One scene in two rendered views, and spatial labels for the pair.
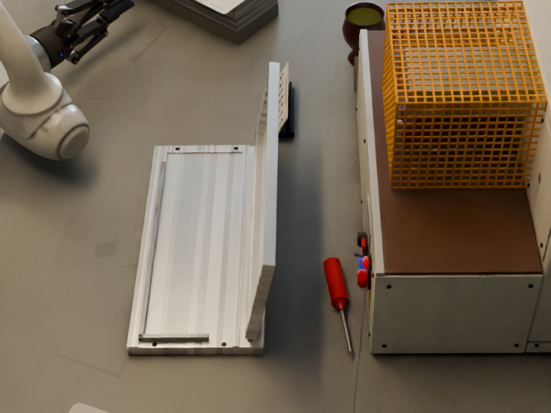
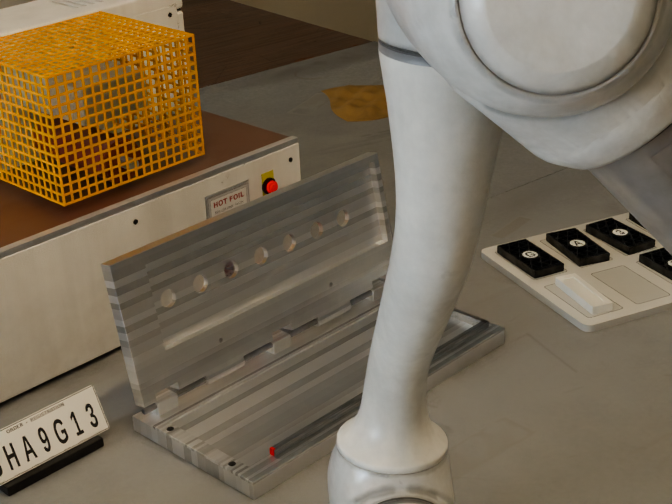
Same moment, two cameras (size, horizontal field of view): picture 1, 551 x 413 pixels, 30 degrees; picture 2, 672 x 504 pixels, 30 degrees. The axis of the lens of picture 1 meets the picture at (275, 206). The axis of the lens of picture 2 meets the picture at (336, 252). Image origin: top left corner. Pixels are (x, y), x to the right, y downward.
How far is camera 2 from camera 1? 239 cm
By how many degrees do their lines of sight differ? 99
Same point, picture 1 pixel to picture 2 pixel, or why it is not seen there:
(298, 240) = not seen: hidden behind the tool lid
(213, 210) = (283, 387)
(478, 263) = (222, 121)
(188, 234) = (339, 380)
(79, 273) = (488, 423)
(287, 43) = not seen: outside the picture
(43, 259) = (518, 456)
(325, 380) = not seen: hidden behind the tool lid
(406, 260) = (264, 136)
